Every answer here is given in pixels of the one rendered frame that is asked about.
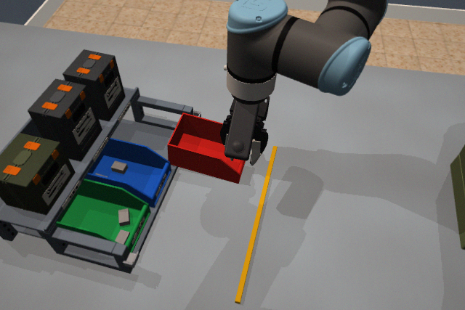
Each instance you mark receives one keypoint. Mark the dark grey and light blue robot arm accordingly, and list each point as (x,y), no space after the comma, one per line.
(262,40)

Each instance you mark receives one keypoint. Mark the blue open bin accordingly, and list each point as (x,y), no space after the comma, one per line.
(147,171)

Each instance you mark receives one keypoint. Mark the grey metal bin rack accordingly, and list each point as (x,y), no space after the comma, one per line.
(152,132)

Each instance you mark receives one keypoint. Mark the red bin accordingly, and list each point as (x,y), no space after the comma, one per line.
(196,145)

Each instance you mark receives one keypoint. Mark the yellow bar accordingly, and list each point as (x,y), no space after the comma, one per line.
(255,228)

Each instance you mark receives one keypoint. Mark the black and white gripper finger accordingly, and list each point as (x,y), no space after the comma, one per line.
(224,133)
(258,146)

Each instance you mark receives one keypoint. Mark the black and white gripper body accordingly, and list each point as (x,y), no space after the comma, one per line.
(263,107)

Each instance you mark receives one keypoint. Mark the green open bin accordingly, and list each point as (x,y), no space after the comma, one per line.
(95,207)

